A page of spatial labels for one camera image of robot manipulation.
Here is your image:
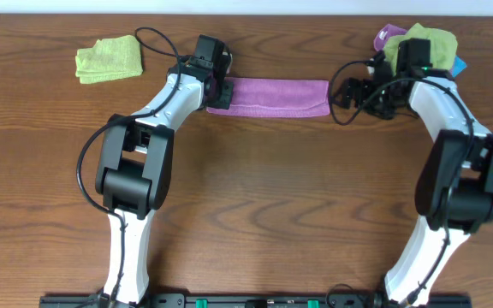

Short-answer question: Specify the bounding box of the purple microfibre cloth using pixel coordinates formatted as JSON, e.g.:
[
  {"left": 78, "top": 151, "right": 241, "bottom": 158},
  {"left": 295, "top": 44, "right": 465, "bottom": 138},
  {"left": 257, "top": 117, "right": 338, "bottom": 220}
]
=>
[{"left": 207, "top": 77, "right": 330, "bottom": 118}]

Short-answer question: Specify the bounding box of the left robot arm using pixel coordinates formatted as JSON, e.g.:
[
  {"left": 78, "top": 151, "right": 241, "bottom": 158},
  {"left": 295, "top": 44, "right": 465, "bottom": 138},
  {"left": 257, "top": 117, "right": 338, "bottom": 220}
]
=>
[{"left": 95, "top": 35, "right": 234, "bottom": 307}]

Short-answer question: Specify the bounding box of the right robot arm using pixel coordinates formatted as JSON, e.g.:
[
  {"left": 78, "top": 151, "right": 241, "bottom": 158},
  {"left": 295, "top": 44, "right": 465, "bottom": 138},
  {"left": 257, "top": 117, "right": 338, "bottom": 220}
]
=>
[{"left": 327, "top": 38, "right": 493, "bottom": 307}]

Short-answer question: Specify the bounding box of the crumpled olive green cloth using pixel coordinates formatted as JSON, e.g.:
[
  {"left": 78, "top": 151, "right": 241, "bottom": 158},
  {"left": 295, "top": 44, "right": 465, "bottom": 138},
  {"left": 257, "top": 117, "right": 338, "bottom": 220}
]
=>
[{"left": 382, "top": 23, "right": 458, "bottom": 74}]

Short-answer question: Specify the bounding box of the blue cloth under pile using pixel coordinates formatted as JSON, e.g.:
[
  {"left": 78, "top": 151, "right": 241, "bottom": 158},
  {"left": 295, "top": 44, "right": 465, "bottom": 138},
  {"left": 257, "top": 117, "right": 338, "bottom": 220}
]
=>
[{"left": 450, "top": 56, "right": 467, "bottom": 77}]

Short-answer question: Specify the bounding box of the folded light green cloth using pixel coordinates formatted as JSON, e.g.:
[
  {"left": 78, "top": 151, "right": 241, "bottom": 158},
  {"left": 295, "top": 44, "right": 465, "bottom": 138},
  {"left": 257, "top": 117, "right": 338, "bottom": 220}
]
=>
[{"left": 75, "top": 35, "right": 143, "bottom": 84}]

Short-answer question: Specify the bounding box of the left black cable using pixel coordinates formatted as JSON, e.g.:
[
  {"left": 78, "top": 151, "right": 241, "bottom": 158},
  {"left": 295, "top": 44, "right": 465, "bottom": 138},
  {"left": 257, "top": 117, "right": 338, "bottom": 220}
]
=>
[{"left": 75, "top": 26, "right": 196, "bottom": 306}]

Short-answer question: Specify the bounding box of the black cable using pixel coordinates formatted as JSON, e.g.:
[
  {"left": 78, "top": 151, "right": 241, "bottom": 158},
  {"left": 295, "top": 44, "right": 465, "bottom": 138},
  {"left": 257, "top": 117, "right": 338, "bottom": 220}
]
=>
[
  {"left": 327, "top": 59, "right": 475, "bottom": 305},
  {"left": 75, "top": 26, "right": 196, "bottom": 306}
]

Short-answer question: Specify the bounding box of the right black cable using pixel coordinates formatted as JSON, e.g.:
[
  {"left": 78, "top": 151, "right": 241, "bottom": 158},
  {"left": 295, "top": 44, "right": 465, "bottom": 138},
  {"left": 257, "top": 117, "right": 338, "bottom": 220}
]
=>
[{"left": 327, "top": 59, "right": 475, "bottom": 305}]

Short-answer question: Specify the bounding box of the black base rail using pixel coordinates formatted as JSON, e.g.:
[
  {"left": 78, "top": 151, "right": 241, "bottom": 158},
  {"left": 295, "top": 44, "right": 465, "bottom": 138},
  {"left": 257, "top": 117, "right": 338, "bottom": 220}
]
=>
[{"left": 39, "top": 293, "right": 472, "bottom": 308}]

